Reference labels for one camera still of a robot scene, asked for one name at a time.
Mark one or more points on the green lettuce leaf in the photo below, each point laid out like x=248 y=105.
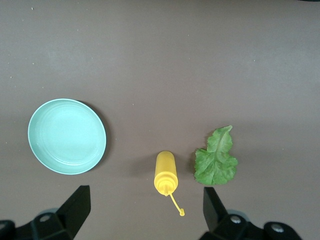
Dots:
x=215 y=162

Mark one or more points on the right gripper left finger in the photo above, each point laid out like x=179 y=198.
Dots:
x=62 y=225

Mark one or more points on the mint green plate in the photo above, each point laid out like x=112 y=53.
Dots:
x=66 y=136

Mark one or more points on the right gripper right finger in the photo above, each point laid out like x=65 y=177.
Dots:
x=225 y=227

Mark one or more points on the yellow mustard squeeze bottle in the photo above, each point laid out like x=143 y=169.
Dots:
x=165 y=170

